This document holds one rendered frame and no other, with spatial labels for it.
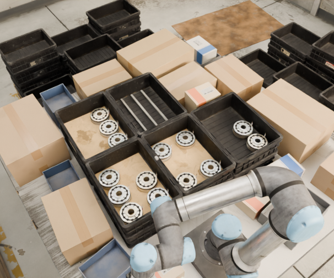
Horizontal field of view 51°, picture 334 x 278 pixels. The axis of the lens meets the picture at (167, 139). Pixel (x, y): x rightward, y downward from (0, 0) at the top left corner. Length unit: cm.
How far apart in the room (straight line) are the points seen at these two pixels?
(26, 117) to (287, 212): 144
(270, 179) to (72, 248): 88
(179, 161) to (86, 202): 50
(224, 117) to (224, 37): 213
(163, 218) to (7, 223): 181
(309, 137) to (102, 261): 117
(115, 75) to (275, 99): 95
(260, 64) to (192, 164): 172
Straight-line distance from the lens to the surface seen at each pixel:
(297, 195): 112
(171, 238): 110
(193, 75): 219
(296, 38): 350
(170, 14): 439
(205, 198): 113
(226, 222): 147
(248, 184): 114
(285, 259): 176
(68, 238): 161
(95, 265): 171
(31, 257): 261
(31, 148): 188
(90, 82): 220
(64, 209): 168
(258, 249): 129
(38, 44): 329
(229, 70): 225
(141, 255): 106
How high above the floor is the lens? 228
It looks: 51 degrees down
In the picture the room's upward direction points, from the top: 1 degrees counter-clockwise
